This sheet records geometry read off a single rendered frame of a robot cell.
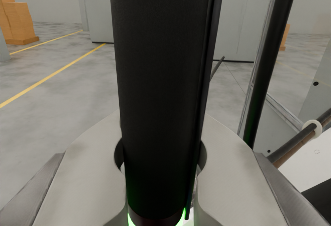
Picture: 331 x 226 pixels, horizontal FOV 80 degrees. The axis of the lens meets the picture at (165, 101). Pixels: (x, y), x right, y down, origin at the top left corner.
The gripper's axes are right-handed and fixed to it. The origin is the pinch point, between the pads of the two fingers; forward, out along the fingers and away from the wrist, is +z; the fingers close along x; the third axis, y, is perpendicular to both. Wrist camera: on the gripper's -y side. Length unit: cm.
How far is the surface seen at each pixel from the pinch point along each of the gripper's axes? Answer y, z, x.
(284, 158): 11.6, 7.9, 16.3
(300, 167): 25.5, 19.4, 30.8
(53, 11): 97, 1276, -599
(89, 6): 33, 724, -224
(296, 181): 27.3, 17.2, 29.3
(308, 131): 10.4, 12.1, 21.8
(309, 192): 13.0, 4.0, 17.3
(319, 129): 10.9, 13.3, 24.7
